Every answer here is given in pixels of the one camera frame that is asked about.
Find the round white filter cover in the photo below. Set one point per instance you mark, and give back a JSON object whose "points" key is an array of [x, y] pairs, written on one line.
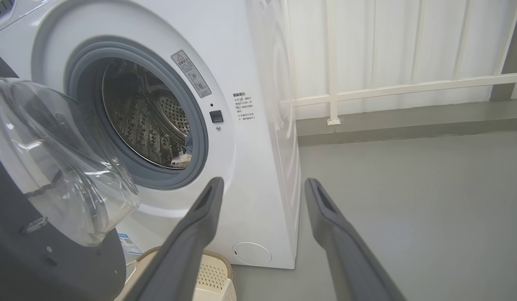
{"points": [[252, 253]]}

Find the blue energy label sticker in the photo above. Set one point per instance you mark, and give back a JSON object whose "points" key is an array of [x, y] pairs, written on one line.
{"points": [[129, 244]]}

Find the grey warning sticker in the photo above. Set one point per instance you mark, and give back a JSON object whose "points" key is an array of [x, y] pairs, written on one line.
{"points": [[191, 73]]}

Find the grey vertical post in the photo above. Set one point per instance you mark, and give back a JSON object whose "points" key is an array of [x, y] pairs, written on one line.
{"points": [[511, 62]]}

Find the stainless steel washing machine drum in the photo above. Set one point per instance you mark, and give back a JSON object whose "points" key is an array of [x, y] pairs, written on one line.
{"points": [[141, 121]]}

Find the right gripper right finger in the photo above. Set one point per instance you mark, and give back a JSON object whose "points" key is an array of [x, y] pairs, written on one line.
{"points": [[350, 263]]}

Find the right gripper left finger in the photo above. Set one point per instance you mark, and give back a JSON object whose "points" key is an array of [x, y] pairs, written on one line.
{"points": [[183, 251]]}

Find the printed text notice label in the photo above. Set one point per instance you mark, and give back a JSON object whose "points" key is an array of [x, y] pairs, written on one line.
{"points": [[243, 106]]}

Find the black round glass washer door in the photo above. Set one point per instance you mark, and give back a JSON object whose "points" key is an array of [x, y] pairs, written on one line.
{"points": [[24, 259]]}

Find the cream plastic laundry basket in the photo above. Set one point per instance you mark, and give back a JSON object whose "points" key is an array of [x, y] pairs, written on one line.
{"points": [[212, 276]]}

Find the white metal railing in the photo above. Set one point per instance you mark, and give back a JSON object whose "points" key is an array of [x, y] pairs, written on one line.
{"points": [[332, 83]]}

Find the grey rubber door gasket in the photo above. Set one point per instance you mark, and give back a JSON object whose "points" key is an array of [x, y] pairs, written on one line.
{"points": [[197, 142]]}

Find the black door latch socket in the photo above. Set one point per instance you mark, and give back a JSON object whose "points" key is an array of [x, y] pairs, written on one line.
{"points": [[216, 116]]}

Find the white front-load washing machine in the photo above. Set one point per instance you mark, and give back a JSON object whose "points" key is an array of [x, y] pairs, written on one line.
{"points": [[250, 175]]}

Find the cream patterned garment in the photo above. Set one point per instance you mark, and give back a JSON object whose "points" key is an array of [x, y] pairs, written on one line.
{"points": [[181, 161]]}

